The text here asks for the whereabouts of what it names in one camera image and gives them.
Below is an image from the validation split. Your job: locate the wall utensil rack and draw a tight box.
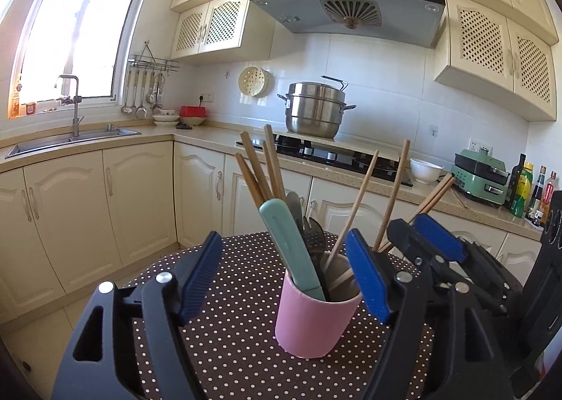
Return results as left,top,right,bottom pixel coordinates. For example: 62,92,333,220
128,42,180,74

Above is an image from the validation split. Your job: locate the pink cup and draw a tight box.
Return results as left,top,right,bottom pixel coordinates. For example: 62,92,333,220
275,251,363,359

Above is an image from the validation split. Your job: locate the steel faucet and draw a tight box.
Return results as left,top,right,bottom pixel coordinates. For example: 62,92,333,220
54,75,84,137

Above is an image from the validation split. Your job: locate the green yellow bottle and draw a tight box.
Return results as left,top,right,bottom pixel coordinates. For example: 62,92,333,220
509,163,535,219

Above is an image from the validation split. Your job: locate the hanging metal skimmer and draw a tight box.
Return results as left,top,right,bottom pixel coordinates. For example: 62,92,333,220
147,72,167,115

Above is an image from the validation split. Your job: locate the kitchen window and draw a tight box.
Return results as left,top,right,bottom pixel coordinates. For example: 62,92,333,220
9,0,152,120

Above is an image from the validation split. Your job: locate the red lidded container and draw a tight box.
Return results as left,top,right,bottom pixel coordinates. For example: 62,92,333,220
178,105,208,128

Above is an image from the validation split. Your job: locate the black handled slotted utensil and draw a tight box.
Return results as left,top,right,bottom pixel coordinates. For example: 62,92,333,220
303,215,329,302

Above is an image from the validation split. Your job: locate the steel steamer pot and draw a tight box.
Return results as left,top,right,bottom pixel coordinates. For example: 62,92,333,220
277,75,357,140

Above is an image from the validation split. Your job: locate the green electric cooker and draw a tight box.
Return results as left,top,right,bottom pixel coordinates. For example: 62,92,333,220
452,148,512,208

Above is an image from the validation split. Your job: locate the black gas stove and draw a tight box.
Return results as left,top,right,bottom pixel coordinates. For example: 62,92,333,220
236,133,414,188

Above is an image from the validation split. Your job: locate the wide cream lattice cabinet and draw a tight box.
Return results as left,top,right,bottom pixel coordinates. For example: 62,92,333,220
434,0,558,122

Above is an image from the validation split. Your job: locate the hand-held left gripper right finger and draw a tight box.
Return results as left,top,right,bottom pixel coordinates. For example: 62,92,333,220
345,228,514,400

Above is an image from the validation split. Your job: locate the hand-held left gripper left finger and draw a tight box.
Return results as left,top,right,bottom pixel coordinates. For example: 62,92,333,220
53,231,224,400

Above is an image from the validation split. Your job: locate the cream perforated steamer plate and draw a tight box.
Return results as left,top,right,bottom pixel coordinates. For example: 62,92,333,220
238,66,273,98

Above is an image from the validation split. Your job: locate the dark soy sauce bottle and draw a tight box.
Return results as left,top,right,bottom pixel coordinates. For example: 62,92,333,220
527,166,548,219

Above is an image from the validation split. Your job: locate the stack of white bowls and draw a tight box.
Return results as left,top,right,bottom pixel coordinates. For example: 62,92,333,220
152,109,181,128

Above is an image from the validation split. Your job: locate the small cream lattice cabinet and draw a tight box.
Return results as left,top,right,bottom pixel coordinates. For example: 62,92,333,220
170,0,252,60

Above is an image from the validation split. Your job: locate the grey range hood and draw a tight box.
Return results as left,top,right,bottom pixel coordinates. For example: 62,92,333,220
249,0,447,49

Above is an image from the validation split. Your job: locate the orange bottle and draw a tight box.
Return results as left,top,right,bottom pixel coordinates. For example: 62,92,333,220
11,79,23,120

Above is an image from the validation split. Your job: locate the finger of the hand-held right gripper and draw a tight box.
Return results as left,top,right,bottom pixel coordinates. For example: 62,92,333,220
387,219,512,317
413,214,524,302

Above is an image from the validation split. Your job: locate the white bowl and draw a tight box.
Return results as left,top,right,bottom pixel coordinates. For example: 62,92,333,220
410,158,445,185

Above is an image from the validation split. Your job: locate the mint green handled knife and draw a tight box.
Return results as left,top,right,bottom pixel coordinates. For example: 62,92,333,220
259,199,326,302

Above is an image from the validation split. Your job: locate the bunch of wooden chopsticks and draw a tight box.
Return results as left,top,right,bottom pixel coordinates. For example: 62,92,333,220
235,124,457,296

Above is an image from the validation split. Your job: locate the hanging metal ladle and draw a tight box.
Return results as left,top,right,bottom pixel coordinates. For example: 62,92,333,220
135,70,148,120
121,70,133,115

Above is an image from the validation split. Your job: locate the red brown sauce bottle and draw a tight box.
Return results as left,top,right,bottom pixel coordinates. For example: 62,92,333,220
539,172,558,225

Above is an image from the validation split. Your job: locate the steel sink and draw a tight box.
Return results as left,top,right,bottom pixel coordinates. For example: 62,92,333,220
5,127,142,159

